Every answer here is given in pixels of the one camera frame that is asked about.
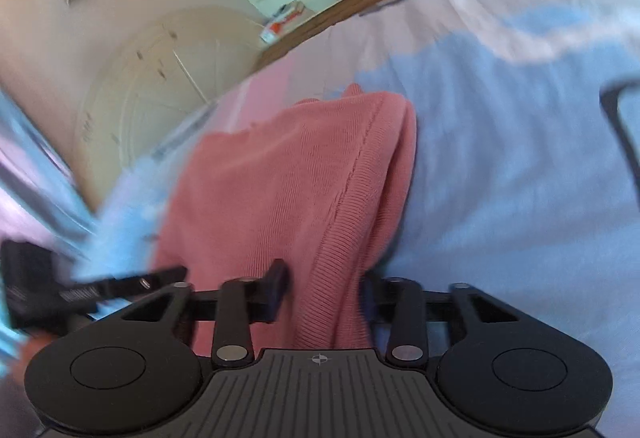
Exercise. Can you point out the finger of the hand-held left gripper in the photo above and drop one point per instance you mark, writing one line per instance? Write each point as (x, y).
(145, 284)

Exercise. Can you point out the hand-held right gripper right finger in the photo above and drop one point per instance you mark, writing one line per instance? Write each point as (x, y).
(375, 300)

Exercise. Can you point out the pink knit sweater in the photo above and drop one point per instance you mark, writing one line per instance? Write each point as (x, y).
(280, 178)

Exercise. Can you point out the wooden bed frame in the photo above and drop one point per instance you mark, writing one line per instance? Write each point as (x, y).
(350, 13)

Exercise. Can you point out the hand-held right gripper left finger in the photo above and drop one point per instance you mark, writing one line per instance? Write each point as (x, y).
(277, 285)

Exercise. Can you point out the printed bed sheet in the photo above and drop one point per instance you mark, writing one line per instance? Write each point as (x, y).
(500, 168)

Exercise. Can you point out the small red box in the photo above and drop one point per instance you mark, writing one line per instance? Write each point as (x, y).
(282, 24)

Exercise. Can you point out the light sheer curtain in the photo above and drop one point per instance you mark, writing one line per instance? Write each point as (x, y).
(35, 158)

